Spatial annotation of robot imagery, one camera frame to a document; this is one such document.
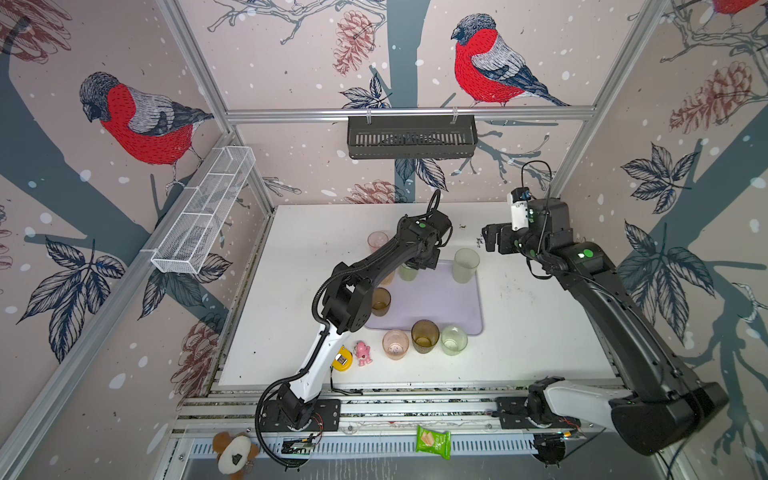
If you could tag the light green textured glass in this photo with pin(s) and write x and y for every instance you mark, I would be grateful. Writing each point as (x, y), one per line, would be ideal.
(453, 340)

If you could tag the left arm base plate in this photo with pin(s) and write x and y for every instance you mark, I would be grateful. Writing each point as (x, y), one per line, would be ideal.
(325, 416)

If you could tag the yellow tape measure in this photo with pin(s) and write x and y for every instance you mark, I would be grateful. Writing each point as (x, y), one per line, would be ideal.
(343, 360)

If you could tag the lilac plastic tray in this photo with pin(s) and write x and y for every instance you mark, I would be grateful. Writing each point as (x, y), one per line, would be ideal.
(432, 295)

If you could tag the olive brown glass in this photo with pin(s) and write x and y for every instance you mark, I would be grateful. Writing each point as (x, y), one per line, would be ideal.
(425, 335)

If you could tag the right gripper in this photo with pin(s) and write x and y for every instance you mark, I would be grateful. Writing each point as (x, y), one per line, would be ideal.
(505, 232)

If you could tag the black wall basket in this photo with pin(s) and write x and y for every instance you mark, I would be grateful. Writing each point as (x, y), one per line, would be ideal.
(412, 137)

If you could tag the pink textured glass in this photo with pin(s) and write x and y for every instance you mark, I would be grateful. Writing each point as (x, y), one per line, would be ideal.
(395, 343)

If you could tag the pink clear glass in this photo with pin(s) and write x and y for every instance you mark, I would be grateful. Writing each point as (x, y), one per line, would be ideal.
(377, 240)

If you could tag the plush toy dog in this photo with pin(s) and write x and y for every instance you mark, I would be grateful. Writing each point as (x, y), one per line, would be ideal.
(234, 453)

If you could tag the yellow clear glass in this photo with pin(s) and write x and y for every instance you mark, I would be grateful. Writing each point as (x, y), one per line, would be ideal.
(388, 279)

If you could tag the pink toy figure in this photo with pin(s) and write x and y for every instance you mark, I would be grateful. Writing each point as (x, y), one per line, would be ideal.
(362, 352)

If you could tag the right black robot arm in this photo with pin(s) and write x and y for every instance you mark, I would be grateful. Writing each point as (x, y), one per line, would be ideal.
(663, 401)

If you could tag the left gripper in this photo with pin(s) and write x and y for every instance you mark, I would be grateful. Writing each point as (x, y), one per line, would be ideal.
(433, 262)

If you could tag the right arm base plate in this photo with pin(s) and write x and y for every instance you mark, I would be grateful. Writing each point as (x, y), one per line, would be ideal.
(516, 414)

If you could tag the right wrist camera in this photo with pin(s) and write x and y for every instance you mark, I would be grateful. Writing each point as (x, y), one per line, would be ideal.
(518, 200)

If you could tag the pale green frosted glass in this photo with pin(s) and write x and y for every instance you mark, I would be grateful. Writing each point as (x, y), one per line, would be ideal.
(465, 264)

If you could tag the green snack packet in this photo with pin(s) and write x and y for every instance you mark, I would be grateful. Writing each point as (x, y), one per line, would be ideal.
(432, 442)

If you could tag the green clear glass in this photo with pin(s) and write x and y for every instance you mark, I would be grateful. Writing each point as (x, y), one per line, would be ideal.
(407, 273)

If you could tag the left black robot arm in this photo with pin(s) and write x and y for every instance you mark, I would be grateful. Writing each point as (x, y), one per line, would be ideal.
(343, 304)

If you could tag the brown textured glass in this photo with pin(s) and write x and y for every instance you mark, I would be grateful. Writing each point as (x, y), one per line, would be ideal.
(381, 302)

